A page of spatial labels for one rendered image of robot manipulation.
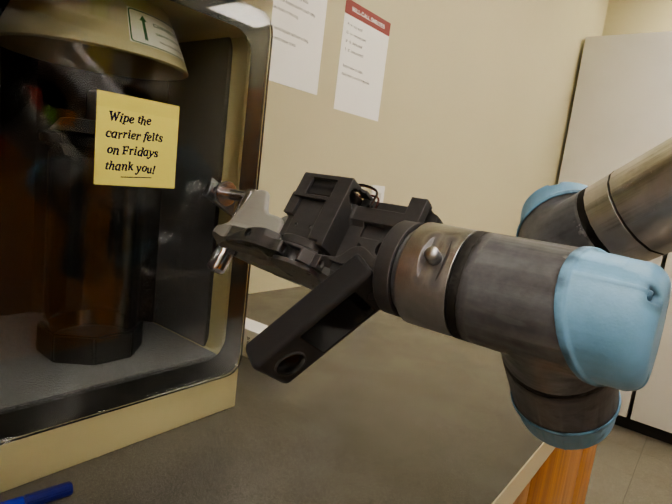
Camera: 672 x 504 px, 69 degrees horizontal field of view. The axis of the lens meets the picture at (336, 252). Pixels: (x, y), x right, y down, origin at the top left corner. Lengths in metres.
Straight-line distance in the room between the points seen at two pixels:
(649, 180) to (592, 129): 2.87
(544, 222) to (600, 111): 2.85
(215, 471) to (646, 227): 0.43
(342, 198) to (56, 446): 0.34
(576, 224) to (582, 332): 0.16
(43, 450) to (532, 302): 0.42
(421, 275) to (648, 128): 2.95
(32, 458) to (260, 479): 0.20
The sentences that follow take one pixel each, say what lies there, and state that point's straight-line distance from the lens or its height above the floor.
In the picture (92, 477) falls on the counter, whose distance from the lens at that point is 0.53.
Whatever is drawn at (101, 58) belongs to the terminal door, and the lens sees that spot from 0.46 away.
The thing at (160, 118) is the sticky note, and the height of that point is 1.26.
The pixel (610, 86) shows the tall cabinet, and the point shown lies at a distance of 3.31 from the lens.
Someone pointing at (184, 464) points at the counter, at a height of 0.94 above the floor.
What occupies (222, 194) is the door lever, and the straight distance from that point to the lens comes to 0.53.
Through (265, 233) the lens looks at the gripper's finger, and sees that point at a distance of 0.39.
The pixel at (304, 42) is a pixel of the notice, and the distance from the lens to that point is 1.27.
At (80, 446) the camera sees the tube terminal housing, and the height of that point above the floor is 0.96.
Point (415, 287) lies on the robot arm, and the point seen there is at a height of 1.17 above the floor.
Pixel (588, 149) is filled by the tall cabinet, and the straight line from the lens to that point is 3.27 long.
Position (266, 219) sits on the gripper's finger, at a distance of 0.43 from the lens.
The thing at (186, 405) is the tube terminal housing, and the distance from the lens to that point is 0.59.
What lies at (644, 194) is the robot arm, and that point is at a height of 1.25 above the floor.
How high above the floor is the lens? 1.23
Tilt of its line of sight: 9 degrees down
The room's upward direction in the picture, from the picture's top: 7 degrees clockwise
